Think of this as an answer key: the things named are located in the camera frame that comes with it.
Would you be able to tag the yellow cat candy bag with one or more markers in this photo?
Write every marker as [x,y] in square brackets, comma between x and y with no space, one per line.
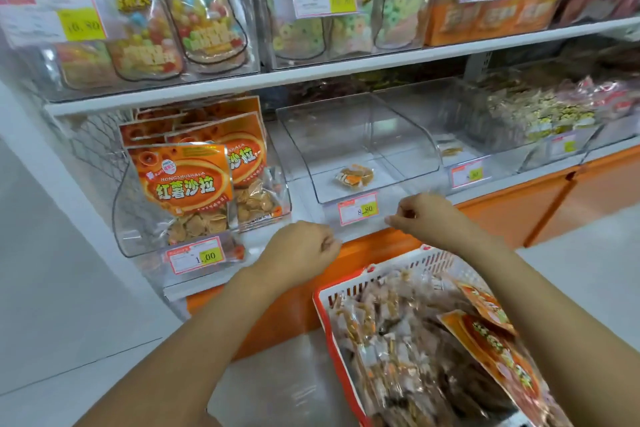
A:
[145,51]
[205,31]
[88,69]

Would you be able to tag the orange shelf base panel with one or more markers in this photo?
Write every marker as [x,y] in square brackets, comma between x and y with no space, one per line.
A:
[500,211]

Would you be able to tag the person's right forearm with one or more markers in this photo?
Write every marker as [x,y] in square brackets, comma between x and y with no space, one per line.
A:
[570,342]

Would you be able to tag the person's right hand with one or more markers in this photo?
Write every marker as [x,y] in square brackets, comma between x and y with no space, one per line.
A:
[430,219]

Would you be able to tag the pile of small brown snacks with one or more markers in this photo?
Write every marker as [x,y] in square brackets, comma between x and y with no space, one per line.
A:
[400,362]

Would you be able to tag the person's left hand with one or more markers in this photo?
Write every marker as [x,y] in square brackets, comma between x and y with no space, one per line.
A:
[295,253]

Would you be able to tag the white snack shelf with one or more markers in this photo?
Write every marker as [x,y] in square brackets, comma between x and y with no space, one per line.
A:
[400,56]

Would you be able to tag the small orange wrapped snack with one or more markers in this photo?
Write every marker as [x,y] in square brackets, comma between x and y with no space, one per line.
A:
[355,177]

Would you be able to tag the small yellow wrapped snack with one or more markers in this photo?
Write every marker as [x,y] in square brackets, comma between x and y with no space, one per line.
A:
[452,151]

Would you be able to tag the yellow hamster snack packets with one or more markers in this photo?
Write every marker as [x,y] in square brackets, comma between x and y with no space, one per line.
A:
[540,111]

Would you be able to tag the white red-rimmed shopping basket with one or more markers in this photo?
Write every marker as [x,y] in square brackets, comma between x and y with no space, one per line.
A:
[420,264]

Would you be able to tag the person's left forearm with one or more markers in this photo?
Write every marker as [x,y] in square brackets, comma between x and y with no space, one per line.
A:
[180,372]

